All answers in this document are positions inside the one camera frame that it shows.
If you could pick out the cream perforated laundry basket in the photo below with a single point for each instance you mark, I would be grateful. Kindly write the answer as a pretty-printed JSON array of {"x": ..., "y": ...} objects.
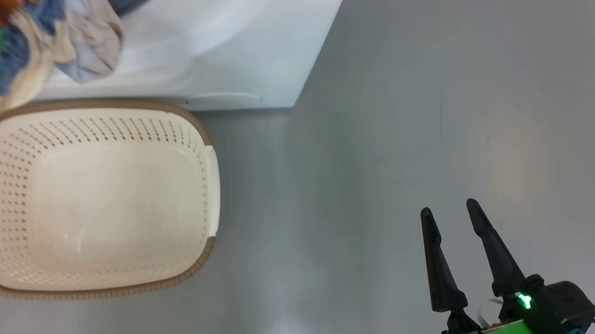
[{"x": 88, "y": 205}]

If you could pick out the white washing machine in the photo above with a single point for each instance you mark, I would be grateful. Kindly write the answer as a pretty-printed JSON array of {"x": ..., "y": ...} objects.
[{"x": 235, "y": 32}]

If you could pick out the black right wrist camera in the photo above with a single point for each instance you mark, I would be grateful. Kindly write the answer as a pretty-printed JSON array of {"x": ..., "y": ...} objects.
[{"x": 564, "y": 311}]

